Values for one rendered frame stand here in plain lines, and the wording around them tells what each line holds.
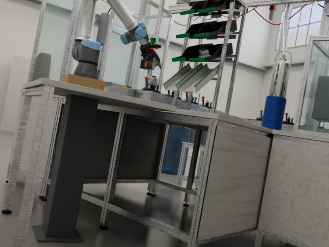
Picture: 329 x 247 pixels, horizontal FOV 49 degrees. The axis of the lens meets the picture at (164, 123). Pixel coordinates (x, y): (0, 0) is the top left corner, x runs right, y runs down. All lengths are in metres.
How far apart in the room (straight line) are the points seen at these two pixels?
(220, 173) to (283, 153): 0.63
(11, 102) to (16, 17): 2.28
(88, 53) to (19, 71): 7.96
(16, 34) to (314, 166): 9.09
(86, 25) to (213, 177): 1.19
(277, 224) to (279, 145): 0.52
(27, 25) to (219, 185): 9.04
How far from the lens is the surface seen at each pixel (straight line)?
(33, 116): 3.32
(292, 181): 2.54
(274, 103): 2.90
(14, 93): 9.96
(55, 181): 2.16
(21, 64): 10.14
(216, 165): 2.02
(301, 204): 2.53
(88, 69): 2.16
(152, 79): 2.61
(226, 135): 2.06
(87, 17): 2.36
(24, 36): 10.55
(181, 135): 6.11
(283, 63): 2.97
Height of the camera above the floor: 0.73
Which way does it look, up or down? 1 degrees up
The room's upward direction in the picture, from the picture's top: 10 degrees clockwise
